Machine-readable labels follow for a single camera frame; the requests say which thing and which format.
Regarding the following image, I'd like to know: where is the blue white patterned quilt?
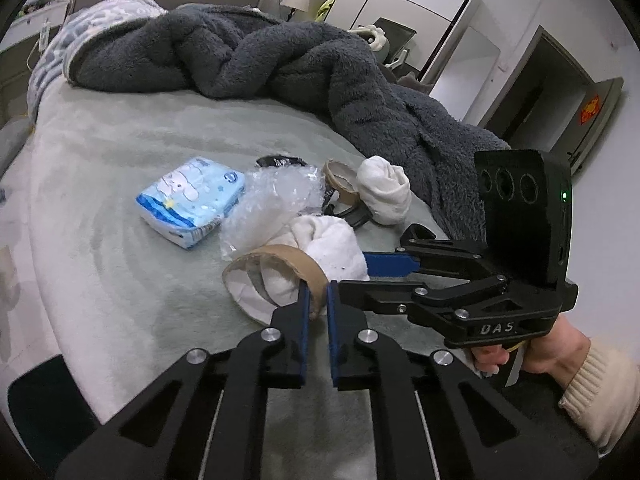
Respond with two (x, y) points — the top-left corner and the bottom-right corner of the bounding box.
(26, 0), (167, 122)

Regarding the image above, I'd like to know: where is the dark trash bin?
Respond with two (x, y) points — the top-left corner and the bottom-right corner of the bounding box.
(8, 354), (101, 470)

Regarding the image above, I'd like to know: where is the white balled sock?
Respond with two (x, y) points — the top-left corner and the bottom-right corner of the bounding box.
(356, 155), (411, 226)

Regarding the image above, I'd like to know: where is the small cardboard tape ring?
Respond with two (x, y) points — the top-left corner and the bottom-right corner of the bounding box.
(321, 158), (362, 207)

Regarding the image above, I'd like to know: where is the cream plush pet bed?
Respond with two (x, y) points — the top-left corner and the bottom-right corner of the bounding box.
(349, 25), (388, 53)

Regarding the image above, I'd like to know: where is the white wardrobe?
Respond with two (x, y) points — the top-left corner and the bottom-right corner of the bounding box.
(299, 0), (480, 84)

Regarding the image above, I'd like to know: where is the dark grey fleece blanket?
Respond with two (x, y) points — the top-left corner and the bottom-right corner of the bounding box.
(66, 4), (504, 242)

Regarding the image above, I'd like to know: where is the white dressing desk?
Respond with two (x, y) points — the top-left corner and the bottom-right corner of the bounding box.
(0, 0), (72, 53)

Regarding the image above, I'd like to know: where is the cream knit sleeve forearm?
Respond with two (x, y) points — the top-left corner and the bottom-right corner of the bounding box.
(559, 341), (639, 454)

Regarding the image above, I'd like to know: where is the bedside table lamp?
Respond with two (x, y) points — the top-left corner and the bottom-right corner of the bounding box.
(280, 0), (310, 22)

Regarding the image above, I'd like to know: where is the large cardboard tape ring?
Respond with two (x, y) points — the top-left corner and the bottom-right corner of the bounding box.
(221, 244), (330, 328)

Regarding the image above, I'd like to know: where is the black camera box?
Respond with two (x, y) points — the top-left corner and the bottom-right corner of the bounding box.
(474, 150), (572, 290)

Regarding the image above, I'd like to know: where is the black plastic clip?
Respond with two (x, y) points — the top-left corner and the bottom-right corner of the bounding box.
(321, 186), (372, 230)

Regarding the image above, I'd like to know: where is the person's right hand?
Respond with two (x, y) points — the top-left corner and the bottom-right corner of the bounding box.
(471, 315), (591, 389)

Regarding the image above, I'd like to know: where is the clear plastic bag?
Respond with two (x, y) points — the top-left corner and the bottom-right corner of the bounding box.
(219, 166), (326, 261)

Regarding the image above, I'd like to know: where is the blue tissue pack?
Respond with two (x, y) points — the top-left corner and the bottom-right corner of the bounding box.
(136, 156), (245, 249)

